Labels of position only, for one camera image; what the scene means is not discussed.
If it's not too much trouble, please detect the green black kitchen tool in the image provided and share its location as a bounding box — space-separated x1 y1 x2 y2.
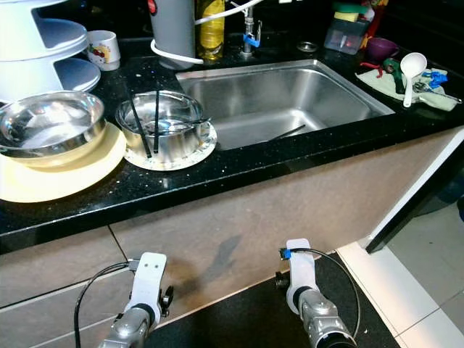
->
382 57 407 96

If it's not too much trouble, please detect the metal utensil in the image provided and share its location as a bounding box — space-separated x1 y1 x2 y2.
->
416 80 462 103

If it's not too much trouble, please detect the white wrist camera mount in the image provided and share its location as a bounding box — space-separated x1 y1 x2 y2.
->
284 239 317 297
129 252 168 318

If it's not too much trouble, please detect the red yellow packet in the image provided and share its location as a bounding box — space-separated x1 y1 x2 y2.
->
362 0 392 41

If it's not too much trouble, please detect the grey cylindrical water purifier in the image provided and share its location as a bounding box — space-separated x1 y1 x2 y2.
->
148 0 199 70

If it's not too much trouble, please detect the white tiered dish rack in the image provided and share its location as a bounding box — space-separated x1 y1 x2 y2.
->
0 0 103 104

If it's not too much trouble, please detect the black white-edged end panel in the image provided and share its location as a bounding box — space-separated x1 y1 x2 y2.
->
362 125 464 255

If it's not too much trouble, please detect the black floor mat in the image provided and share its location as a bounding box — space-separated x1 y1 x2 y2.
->
141 249 404 348

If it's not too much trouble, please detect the white rice spoon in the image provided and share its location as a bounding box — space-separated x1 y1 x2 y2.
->
399 51 428 109

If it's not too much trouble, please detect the pale green cloth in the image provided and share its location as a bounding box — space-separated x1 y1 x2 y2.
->
356 65 462 112

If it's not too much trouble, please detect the white printed mug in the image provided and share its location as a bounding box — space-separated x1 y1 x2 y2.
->
86 30 122 72

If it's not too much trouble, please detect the patterned white plate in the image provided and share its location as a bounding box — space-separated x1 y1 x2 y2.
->
123 122 219 173

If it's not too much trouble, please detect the yellow green sponge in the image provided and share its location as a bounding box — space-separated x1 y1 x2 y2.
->
331 1 371 23

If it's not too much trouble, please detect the grey sink cabinet door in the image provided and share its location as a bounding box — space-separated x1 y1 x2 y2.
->
290 125 464 273
109 156 349 314

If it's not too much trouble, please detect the small blue plastic item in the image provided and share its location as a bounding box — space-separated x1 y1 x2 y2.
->
423 68 450 90

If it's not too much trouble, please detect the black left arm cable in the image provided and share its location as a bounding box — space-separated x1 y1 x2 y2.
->
73 261 140 348

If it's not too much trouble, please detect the black blue-taped right arm cable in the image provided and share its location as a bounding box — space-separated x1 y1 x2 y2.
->
278 247 364 340

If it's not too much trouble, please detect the yellow liquid bottle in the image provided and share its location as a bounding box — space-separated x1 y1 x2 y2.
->
194 0 226 63

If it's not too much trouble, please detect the steel pot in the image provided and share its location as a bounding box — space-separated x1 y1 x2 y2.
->
115 90 212 165

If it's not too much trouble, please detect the cream plate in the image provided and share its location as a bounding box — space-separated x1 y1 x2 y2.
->
0 123 128 204

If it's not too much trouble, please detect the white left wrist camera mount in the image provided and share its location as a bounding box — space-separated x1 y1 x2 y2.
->
129 252 168 318

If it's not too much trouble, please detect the steel bowl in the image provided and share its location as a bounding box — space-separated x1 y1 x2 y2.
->
0 90 107 160

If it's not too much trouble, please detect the red handled tool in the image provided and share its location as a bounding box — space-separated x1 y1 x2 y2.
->
358 62 386 78

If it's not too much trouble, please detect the purple cup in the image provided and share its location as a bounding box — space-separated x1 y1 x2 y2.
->
365 36 400 63

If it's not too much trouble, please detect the stainless steel sink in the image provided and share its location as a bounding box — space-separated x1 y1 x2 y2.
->
175 59 397 152

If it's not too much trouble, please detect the grey cabinet drawer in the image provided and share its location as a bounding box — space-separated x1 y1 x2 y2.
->
0 227 128 311
0 267 140 348

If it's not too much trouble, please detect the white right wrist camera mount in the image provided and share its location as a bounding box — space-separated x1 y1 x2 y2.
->
284 239 317 297

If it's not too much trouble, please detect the clear plastic container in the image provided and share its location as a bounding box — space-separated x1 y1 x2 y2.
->
324 17 369 56

